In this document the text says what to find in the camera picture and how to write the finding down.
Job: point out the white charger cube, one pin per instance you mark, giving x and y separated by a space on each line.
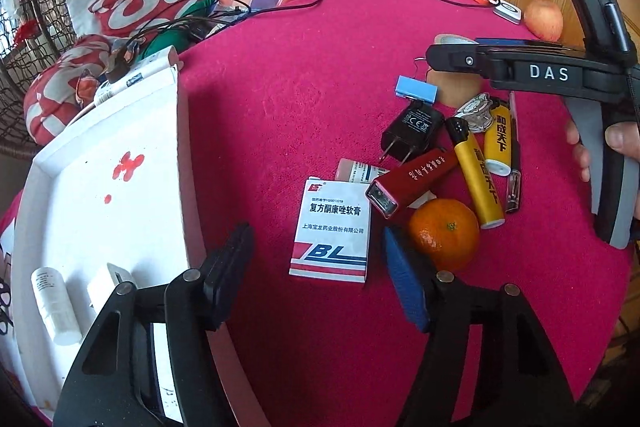
107 289

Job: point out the green cloth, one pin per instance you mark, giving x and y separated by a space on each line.
170 39

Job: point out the white plastic bottle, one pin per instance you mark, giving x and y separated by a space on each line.
52 307

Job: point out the brown tape roll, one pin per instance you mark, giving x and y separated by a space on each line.
455 92

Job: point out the white power strip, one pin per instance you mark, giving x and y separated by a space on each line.
145 69

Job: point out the white blue medicine box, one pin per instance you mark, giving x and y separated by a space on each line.
330 227

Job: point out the red rectangular flashlight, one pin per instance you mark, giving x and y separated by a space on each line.
415 174

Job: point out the blue binder clip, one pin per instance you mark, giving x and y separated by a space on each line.
417 88

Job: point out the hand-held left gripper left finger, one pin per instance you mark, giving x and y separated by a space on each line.
225 277

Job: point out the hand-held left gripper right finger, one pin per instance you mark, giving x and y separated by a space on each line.
405 282

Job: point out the yellow lighter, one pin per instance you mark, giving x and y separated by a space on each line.
497 142
477 177

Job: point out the white rounded square device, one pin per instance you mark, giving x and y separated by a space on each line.
507 12

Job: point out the black plug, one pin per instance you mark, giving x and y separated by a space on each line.
118 67

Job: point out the black wall charger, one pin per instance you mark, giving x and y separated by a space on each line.
415 124

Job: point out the slim black silver pen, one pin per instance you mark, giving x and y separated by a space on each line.
515 167

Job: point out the crumpled red white cushion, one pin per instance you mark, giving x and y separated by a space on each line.
50 97

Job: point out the orange mandarin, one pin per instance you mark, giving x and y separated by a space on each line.
442 232

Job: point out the red flower decoration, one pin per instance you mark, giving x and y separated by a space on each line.
25 32

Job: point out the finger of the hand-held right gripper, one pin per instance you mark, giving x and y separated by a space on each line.
450 57
520 43

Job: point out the white tray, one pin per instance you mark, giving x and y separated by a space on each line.
100 217

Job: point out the red yellow apple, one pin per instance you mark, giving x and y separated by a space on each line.
542 19

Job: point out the person's right hand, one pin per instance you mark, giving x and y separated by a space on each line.
622 138

